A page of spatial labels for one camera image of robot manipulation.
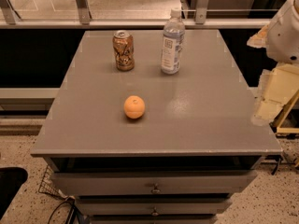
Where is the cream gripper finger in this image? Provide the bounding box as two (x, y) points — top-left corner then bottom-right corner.
(247, 25), (269, 49)
(251, 63), (299, 126)

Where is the clear blue-labelled plastic bottle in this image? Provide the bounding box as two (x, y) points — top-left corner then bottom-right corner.
(161, 8), (185, 75)

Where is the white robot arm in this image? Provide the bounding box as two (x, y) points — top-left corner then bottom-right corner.
(247, 0), (299, 126)

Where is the grey drawer cabinet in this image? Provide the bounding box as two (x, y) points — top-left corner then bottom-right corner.
(30, 29), (283, 224)

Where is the top grey drawer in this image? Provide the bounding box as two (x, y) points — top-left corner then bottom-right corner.
(51, 171), (257, 196)

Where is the grey drawer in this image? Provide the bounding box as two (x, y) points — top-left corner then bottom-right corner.
(76, 199), (232, 216)
(51, 171), (257, 196)
(90, 215), (217, 224)

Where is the brown soda can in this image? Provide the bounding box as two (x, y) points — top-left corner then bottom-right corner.
(112, 30), (135, 71)

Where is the orange fruit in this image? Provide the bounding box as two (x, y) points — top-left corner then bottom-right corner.
(123, 95), (145, 119)

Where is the metal window railing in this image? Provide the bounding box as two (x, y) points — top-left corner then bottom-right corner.
(0, 0), (269, 29)

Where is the bottom grey drawer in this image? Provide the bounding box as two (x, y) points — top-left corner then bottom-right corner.
(90, 215), (217, 224)

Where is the middle grey drawer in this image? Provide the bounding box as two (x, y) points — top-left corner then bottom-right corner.
(76, 199), (232, 216)

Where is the black chair seat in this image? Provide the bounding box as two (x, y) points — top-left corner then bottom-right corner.
(0, 167), (28, 219)

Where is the yellow wooden frame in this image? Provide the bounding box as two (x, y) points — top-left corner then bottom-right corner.
(273, 91), (299, 135)

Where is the black cable on floor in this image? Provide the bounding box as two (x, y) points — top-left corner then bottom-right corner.
(47, 196), (78, 224)

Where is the wire mesh basket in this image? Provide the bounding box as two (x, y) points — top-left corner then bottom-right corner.
(38, 166), (64, 200)

